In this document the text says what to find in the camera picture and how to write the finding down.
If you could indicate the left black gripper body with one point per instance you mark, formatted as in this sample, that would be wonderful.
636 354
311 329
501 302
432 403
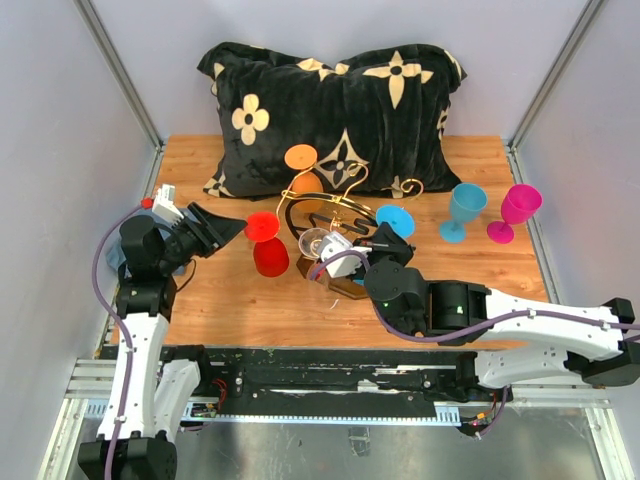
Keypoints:
184 243

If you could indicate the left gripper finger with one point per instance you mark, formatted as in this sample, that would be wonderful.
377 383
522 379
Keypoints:
225 229
198 214

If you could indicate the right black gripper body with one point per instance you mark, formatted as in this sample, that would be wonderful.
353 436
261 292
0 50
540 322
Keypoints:
382 249

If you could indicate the blue wine glass front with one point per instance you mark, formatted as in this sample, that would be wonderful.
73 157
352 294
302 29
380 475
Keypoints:
399 219

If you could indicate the blue wine glass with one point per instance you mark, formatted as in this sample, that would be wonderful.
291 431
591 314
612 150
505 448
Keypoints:
467 202
399 219

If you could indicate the red plastic wine glass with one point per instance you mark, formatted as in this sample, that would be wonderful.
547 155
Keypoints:
269 252

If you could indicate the blue cloth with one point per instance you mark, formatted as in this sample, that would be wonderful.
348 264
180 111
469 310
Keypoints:
114 255

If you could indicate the magenta plastic wine glass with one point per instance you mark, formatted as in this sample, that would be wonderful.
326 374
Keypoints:
520 203

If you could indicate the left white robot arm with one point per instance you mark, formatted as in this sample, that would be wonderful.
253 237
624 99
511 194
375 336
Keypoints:
136 438

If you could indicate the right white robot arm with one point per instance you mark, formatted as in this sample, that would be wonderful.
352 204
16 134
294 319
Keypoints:
587 343

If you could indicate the clear glass wine glass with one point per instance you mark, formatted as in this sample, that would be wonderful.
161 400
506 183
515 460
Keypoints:
309 246

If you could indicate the orange plastic wine glass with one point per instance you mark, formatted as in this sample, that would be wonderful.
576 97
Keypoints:
302 158

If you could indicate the black floral pillow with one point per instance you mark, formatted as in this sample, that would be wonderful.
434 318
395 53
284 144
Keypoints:
375 119

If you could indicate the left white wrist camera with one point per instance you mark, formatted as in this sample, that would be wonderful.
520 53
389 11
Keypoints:
165 202

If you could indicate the gold wire glass rack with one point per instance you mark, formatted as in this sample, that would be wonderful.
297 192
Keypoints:
346 219

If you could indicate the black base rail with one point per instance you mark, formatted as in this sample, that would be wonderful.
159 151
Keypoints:
327 386

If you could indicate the left aluminium frame post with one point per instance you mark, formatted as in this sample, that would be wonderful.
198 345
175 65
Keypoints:
102 38

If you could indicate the aluminium frame post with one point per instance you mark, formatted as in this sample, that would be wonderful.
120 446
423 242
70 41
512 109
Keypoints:
102 38
576 36

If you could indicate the right aluminium frame post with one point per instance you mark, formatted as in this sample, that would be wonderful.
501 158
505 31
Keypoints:
576 36

